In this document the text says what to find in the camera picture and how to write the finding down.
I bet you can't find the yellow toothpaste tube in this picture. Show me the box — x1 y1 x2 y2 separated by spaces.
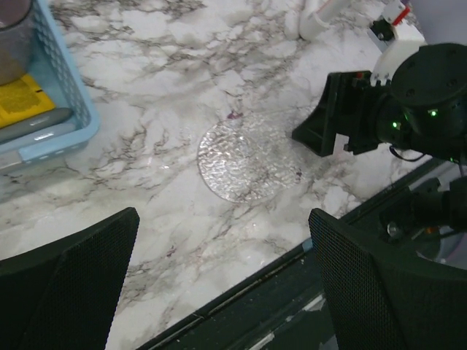
0 74 55 128

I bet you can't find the white pvc pipe frame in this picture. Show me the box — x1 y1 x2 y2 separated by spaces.
298 0 350 41

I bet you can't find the blue plastic basket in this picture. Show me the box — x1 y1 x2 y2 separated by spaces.
1 1 99 174

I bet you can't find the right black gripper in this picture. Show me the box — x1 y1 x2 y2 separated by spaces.
291 71 398 157

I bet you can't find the clear textured round tray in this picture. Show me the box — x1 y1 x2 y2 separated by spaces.
197 113 304 203

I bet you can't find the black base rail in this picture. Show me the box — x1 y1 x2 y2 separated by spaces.
145 160 466 349

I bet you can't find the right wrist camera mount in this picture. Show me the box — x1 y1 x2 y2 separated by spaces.
368 1 426 86

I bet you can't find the purple translucent cup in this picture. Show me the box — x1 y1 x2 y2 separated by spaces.
1 0 34 85

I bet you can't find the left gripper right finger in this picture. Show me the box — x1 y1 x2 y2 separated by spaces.
309 209 466 349

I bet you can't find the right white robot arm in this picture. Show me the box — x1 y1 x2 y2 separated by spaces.
291 43 466 168

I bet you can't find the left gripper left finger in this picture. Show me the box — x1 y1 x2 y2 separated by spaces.
1 208 139 349

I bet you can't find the grey toothbrush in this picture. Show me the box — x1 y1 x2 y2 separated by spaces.
1 107 74 143

